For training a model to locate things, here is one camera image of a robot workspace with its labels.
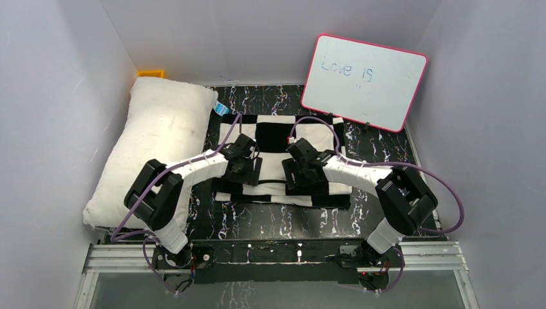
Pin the aluminium frame rail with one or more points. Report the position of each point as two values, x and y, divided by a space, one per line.
416 256

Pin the yellow plastic bin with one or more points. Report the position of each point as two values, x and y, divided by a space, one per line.
152 73

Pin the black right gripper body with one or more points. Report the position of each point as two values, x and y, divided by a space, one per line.
302 166

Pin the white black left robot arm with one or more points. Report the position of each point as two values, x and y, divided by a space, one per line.
154 195

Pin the black white checkered pillowcase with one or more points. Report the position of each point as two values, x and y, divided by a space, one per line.
271 133

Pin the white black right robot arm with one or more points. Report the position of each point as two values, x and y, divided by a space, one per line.
405 198

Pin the white pillow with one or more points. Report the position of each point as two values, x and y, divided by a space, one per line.
167 120

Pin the pink framed whiteboard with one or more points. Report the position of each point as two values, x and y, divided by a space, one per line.
363 82

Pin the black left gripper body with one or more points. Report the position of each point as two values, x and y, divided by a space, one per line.
246 171

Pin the blue white pillow tag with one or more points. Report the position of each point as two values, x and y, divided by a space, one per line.
221 109

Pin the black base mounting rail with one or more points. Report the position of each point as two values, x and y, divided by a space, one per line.
271 260

